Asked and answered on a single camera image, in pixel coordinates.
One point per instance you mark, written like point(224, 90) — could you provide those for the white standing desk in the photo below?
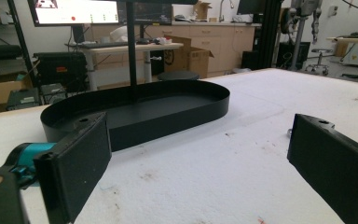
point(127, 49)

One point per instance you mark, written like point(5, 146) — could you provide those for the open cardboard box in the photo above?
point(188, 57)

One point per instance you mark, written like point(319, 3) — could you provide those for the black upright tray post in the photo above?
point(131, 46)

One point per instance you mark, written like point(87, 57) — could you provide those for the cardboard box on floor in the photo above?
point(1, 90)

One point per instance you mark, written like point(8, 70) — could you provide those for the computer monitor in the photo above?
point(74, 11)

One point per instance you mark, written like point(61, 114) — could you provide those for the black metal shelf rack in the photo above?
point(3, 43)

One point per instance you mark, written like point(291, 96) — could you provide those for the grey robot on stand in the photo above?
point(304, 25)

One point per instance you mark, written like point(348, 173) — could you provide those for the wooden cabinet counter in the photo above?
point(217, 40)

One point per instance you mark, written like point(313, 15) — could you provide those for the black equipment case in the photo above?
point(60, 70)

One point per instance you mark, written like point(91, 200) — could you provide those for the dark monitor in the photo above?
point(150, 13)

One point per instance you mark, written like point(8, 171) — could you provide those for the black oval metal tray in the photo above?
point(155, 109)

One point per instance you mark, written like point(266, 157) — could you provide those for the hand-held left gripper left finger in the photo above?
point(74, 161)

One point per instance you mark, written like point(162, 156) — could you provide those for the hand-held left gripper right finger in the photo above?
point(335, 161)

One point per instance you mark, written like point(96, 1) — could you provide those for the black aluminium frame post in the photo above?
point(268, 34)

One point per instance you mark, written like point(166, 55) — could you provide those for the metal stool with wheels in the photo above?
point(318, 62)

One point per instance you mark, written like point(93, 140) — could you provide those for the black electronic device box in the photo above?
point(35, 97)

